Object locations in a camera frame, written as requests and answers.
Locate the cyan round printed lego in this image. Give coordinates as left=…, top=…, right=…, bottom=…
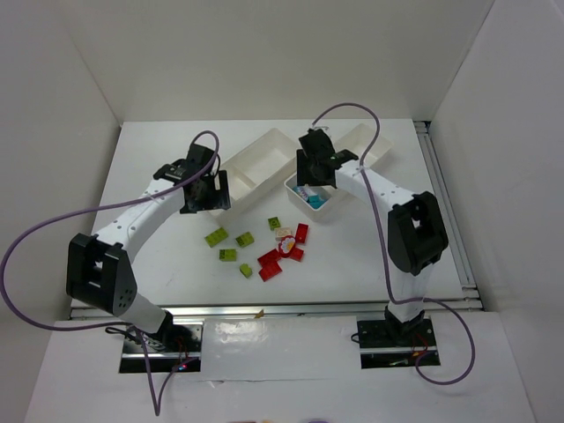
left=293, top=186, right=309, bottom=202

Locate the cyan long lego brick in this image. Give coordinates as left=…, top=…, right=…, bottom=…
left=308, top=196, right=326, bottom=210

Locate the lime green long lego brick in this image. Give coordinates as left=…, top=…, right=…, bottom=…
left=204, top=227, right=228, bottom=248

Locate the red lego brick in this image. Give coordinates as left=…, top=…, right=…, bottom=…
left=259, top=262, right=282, bottom=282
left=289, top=247, right=304, bottom=262
left=257, top=249, right=280, bottom=267
left=295, top=223, right=309, bottom=244

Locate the small lime green lego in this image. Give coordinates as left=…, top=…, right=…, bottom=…
left=239, top=263, right=253, bottom=278

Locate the red flower lego piece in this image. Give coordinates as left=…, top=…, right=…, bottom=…
left=278, top=235, right=296, bottom=258

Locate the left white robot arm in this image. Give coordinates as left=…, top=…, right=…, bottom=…
left=66, top=141, right=230, bottom=342

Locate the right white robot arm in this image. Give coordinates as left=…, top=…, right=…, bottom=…
left=296, top=128, right=449, bottom=339

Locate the right white divided bin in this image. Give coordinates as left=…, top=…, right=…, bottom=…
left=284, top=123, right=375, bottom=222

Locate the white divided bin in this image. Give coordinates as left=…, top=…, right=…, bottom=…
left=210, top=128, right=297, bottom=226
left=284, top=123, right=375, bottom=222

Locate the left white divided bin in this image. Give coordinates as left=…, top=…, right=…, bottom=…
left=210, top=128, right=297, bottom=226

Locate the small green printed lego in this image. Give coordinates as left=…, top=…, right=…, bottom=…
left=268, top=217, right=281, bottom=231

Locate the beige lego brick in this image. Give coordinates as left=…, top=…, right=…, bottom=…
left=274, top=227, right=293, bottom=241

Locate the white paper sheet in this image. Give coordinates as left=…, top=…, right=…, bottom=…
left=199, top=316, right=360, bottom=382

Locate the aluminium side rail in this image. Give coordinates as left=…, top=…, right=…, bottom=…
left=413, top=121, right=484, bottom=311

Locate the aluminium front rail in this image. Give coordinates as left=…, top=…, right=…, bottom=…
left=70, top=299, right=484, bottom=320

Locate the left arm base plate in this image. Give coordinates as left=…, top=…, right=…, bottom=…
left=105, top=322, right=204, bottom=374

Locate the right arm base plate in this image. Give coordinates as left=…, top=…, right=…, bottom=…
left=350, top=318, right=441, bottom=369

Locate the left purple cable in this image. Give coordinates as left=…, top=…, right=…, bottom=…
left=0, top=130, right=221, bottom=417

